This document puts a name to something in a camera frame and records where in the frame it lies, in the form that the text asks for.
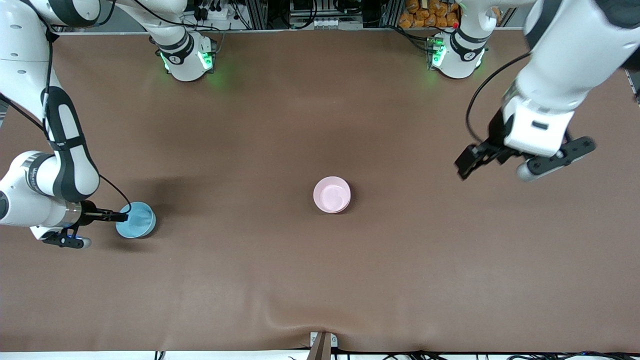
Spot light blue bowl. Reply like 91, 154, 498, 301
116, 201, 157, 239

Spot pink bowl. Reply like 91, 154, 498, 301
313, 176, 352, 213

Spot pile of orange items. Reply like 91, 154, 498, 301
398, 0, 461, 29

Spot brown table cloth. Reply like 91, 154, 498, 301
0, 30, 640, 353

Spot white power strip with plugs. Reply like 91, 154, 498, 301
192, 0, 236, 21

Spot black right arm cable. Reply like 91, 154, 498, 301
42, 25, 132, 217

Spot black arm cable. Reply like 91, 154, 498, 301
42, 25, 132, 217
466, 51, 532, 145

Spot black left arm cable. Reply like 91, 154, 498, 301
466, 51, 532, 145

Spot aluminium frame post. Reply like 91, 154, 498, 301
246, 0, 269, 30
380, 0, 404, 28

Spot metal table clamp bracket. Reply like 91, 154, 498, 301
309, 331, 339, 360

